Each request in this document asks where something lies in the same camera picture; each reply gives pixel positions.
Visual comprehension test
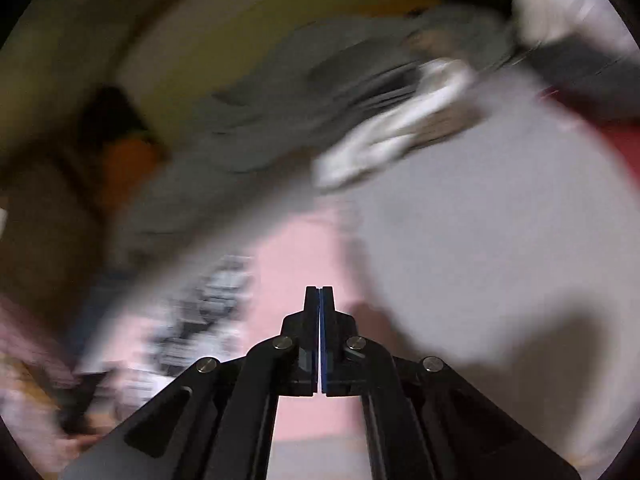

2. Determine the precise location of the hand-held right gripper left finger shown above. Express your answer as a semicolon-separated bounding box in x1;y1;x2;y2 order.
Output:
60;285;319;480

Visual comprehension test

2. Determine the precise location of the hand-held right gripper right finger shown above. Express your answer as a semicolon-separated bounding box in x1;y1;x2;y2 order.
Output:
320;285;581;480

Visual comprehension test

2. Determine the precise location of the pink shirt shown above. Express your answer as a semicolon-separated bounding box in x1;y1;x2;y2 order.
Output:
80;205;401;443

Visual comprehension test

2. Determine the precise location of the white bed sheet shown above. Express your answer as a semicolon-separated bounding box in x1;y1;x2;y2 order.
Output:
345;67;636;466

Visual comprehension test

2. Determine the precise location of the white shirt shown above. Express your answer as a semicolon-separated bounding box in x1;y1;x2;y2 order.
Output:
312;57;481;191

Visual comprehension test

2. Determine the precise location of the grey crumpled garment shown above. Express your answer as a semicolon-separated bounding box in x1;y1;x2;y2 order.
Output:
107;7;516;261

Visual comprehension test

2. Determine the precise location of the orange carrot plush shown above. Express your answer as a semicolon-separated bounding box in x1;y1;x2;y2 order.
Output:
95;135;166;211

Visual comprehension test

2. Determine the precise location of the maroon striped cloth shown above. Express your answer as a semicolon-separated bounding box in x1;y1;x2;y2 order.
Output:
0;295;76;386

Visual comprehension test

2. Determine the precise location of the red flat case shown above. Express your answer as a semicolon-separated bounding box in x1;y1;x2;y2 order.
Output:
540;87;640;176

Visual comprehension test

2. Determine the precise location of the dark grey garment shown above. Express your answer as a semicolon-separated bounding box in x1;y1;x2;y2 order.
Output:
525;42;640;121

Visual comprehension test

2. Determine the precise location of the white cloth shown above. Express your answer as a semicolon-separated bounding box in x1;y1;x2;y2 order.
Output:
510;0;636;61

